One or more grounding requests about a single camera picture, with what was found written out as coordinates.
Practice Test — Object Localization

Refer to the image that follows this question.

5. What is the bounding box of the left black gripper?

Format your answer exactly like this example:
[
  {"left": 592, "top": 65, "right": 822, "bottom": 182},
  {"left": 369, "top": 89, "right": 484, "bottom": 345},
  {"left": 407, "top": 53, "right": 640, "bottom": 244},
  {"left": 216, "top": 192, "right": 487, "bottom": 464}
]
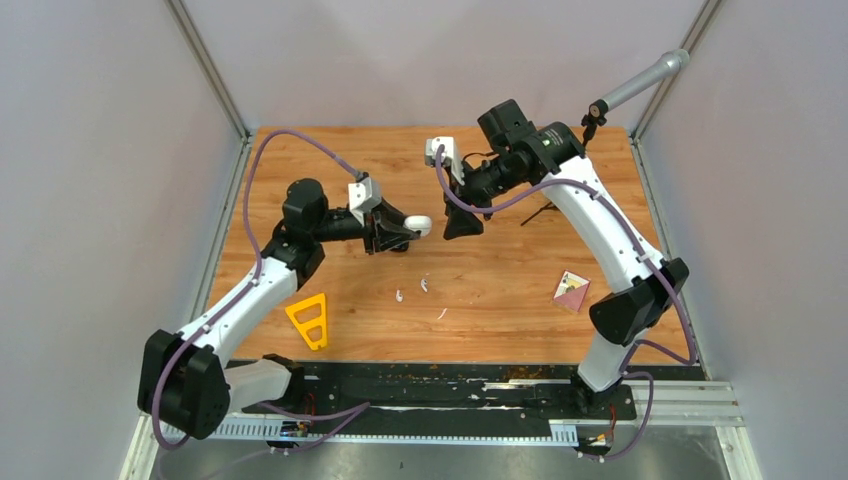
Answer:
[{"left": 313, "top": 195, "right": 421, "bottom": 256}]

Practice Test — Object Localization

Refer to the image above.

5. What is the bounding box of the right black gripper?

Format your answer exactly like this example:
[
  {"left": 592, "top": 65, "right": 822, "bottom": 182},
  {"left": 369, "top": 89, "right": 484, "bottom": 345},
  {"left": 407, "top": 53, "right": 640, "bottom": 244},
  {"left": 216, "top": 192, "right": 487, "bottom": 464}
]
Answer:
[{"left": 443, "top": 150, "right": 526, "bottom": 239}]

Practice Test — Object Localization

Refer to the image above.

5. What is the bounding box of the white earbud charging case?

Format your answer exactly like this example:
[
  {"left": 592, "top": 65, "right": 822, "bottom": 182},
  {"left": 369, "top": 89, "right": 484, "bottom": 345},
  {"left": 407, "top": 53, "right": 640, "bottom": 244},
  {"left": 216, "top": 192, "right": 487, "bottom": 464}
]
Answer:
[{"left": 404, "top": 215, "right": 433, "bottom": 238}]

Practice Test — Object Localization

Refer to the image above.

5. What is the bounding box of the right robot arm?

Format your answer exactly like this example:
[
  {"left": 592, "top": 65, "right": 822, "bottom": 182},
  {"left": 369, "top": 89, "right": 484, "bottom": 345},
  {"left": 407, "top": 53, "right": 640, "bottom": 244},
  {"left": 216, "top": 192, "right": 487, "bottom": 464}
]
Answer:
[{"left": 425, "top": 100, "right": 689, "bottom": 418}]

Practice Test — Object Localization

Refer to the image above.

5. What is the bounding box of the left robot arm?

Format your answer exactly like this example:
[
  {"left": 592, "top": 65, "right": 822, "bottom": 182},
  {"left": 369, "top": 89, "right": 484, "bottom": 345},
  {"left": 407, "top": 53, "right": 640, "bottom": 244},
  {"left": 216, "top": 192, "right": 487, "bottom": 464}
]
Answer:
[{"left": 137, "top": 177, "right": 432, "bottom": 439}]

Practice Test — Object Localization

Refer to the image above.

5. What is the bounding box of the yellow triangular plastic piece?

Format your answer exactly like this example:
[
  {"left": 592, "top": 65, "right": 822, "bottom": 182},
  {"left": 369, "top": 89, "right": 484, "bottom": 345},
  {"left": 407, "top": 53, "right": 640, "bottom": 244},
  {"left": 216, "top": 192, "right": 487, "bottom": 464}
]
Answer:
[{"left": 284, "top": 293, "right": 328, "bottom": 351}]

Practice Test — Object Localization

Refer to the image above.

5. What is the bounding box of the red playing card box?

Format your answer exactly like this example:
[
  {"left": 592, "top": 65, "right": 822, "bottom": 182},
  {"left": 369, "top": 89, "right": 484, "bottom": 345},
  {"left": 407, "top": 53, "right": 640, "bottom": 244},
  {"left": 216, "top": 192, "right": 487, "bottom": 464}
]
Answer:
[{"left": 552, "top": 270, "right": 591, "bottom": 312}]

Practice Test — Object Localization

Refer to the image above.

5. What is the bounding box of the black tripod stand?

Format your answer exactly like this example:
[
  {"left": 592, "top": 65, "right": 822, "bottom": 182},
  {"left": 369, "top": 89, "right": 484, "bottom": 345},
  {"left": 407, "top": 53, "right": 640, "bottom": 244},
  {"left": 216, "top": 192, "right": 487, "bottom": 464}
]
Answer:
[{"left": 520, "top": 99, "right": 609, "bottom": 227}]

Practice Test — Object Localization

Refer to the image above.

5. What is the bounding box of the grey metal cylinder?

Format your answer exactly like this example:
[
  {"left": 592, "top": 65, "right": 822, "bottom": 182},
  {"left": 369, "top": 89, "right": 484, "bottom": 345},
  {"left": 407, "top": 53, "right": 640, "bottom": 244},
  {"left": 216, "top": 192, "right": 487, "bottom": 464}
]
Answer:
[{"left": 588, "top": 49, "right": 690, "bottom": 119}]

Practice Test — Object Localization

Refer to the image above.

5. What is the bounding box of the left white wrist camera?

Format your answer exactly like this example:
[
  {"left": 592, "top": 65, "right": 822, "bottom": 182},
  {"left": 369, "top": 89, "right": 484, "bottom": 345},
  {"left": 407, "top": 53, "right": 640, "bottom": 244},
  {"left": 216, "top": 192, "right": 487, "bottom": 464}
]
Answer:
[{"left": 347, "top": 172, "right": 382, "bottom": 226}]

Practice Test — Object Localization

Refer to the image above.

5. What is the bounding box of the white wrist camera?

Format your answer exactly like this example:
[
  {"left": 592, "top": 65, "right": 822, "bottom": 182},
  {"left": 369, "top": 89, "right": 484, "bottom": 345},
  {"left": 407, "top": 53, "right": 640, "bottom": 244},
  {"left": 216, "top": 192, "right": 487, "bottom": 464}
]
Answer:
[
  {"left": 424, "top": 136, "right": 465, "bottom": 185},
  {"left": 347, "top": 172, "right": 382, "bottom": 226}
]

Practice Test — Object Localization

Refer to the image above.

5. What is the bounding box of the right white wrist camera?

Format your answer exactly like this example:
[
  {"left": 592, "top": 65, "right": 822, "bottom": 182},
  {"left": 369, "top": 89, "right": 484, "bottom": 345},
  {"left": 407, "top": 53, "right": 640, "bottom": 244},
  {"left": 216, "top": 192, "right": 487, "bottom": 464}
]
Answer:
[{"left": 424, "top": 136, "right": 465, "bottom": 185}]

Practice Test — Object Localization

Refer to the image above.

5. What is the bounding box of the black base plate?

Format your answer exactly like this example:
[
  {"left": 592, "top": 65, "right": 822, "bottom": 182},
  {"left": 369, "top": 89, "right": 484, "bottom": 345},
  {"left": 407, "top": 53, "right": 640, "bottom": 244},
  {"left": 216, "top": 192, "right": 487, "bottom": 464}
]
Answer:
[{"left": 241, "top": 360, "right": 639, "bottom": 423}]

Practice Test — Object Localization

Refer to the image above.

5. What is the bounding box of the white slotted cable duct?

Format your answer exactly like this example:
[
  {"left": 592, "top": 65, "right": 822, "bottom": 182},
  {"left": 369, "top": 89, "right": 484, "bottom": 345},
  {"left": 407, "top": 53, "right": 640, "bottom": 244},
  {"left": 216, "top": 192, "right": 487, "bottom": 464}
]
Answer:
[{"left": 211, "top": 417, "right": 580, "bottom": 446}]

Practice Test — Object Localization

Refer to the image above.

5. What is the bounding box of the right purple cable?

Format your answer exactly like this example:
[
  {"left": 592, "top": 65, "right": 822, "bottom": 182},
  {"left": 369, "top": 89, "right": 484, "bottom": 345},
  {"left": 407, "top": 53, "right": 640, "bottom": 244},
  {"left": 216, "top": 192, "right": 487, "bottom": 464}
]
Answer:
[{"left": 433, "top": 144, "right": 699, "bottom": 462}]

